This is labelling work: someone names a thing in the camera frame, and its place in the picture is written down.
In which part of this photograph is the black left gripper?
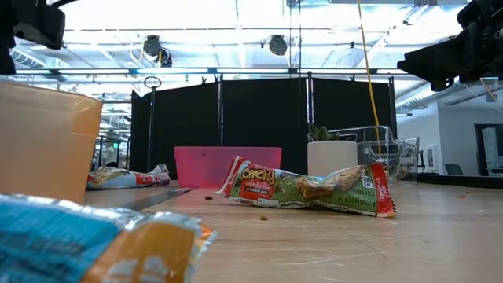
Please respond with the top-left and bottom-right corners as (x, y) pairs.
(0, 0), (17, 75)

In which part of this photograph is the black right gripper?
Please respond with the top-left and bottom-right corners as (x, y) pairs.
(396, 0), (503, 92)

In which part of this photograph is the orange translucent plastic bin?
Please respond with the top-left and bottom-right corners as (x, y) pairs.
(0, 80), (104, 204)

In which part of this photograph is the light blue granola bar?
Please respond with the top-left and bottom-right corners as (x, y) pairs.
(151, 163), (171, 186)

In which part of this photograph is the blue orange-ended granola bar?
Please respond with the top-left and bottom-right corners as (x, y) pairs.
(0, 192), (218, 283)

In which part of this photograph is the clear plastic bin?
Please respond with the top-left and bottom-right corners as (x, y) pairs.
(328, 125), (420, 182)

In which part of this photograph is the small plant in white pot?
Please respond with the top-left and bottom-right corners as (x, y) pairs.
(307, 123), (359, 178)

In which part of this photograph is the black ceiling spotlight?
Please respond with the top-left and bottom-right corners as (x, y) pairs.
(141, 34), (174, 68)
(268, 34), (288, 57)

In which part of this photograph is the grey tape rectangle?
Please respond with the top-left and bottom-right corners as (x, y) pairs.
(117, 187), (196, 212)

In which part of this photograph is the pink translucent plastic bin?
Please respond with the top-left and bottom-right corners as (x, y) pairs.
(174, 145), (283, 189)

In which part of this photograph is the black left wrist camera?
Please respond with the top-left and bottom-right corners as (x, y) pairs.
(13, 4), (67, 51)

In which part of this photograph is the yellow hanging cable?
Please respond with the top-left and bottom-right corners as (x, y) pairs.
(356, 0), (383, 166)

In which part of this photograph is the white wall box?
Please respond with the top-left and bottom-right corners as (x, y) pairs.
(426, 145), (440, 171)

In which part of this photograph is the black aluminium rig frame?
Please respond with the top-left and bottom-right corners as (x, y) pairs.
(416, 174), (503, 191)

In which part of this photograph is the pole with ring top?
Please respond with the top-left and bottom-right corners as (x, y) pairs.
(143, 75), (163, 172)

